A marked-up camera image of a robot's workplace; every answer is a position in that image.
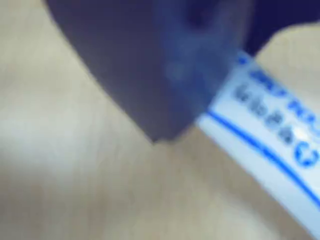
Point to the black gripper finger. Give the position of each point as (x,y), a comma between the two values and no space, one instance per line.
(275,15)
(112,62)

